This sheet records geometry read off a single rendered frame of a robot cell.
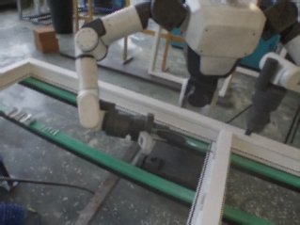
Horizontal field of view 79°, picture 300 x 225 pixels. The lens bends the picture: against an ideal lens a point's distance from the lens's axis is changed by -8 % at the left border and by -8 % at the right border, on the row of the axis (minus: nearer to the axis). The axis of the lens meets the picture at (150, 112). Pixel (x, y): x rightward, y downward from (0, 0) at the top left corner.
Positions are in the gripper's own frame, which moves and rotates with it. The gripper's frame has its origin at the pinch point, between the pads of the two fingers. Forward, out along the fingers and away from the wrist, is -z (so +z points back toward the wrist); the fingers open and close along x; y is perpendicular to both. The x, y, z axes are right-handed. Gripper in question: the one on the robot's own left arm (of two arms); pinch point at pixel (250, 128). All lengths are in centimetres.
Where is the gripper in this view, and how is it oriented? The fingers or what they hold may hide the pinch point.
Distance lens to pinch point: 77.8
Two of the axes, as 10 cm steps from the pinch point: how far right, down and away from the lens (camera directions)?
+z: 1.2, -7.9, -6.0
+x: -4.0, 5.2, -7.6
